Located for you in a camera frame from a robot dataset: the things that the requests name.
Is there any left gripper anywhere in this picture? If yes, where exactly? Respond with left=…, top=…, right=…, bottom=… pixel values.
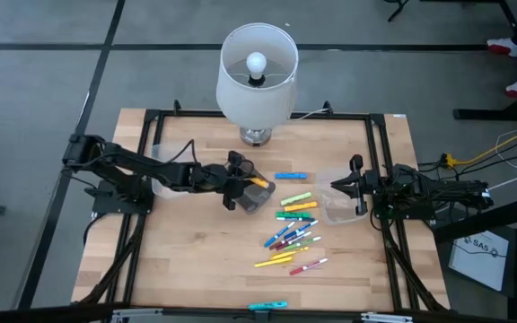
left=192, top=151, right=256, bottom=212

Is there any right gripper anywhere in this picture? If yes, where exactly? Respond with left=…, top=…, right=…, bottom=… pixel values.
left=329, top=154, right=379, bottom=217

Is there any purple thin marker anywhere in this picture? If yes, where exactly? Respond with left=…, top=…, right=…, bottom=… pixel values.
left=276, top=231, right=312, bottom=248

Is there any green thin marker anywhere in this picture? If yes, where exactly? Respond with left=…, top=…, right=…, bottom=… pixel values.
left=284, top=236, right=322, bottom=251

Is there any teal highlighter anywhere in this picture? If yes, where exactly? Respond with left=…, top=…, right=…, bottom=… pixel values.
left=247, top=300, right=289, bottom=311

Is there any grey translucent plastic bin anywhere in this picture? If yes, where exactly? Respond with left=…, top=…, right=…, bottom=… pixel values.
left=224, top=156, right=277, bottom=214

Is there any clear plastic bin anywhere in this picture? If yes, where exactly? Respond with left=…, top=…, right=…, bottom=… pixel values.
left=315, top=168, right=368, bottom=226
left=150, top=141, right=197, bottom=199

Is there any white shade table lamp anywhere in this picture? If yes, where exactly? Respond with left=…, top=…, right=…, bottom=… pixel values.
left=215, top=22, right=300, bottom=147

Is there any white light bulb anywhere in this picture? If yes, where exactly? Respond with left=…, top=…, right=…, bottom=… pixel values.
left=245, top=51, right=268, bottom=83

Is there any black slanted metal bar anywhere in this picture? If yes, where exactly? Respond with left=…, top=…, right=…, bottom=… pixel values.
left=433, top=192, right=517, bottom=244

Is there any white printed paper sheet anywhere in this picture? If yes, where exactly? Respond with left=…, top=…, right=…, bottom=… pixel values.
left=447, top=229, right=510, bottom=292

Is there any black furniture foot bar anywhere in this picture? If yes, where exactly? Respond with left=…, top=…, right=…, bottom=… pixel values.
left=452, top=108, right=517, bottom=122

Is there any black crossbar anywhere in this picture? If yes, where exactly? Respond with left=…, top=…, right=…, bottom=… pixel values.
left=0, top=304, right=517, bottom=323

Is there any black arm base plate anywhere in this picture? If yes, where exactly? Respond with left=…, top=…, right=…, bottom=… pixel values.
left=92, top=179, right=154, bottom=215
left=372, top=183, right=437, bottom=221

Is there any white lamp cord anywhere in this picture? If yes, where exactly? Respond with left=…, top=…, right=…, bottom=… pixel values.
left=290, top=107, right=331, bottom=122

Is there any yellow floor cable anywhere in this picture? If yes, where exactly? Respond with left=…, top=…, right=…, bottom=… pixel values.
left=442, top=123, right=517, bottom=168

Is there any silver metal bracket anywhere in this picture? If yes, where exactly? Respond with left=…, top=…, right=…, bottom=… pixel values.
left=110, top=308, right=164, bottom=323
left=360, top=311, right=415, bottom=323

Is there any white floor cable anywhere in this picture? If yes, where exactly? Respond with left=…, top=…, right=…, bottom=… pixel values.
left=486, top=164, right=517, bottom=192

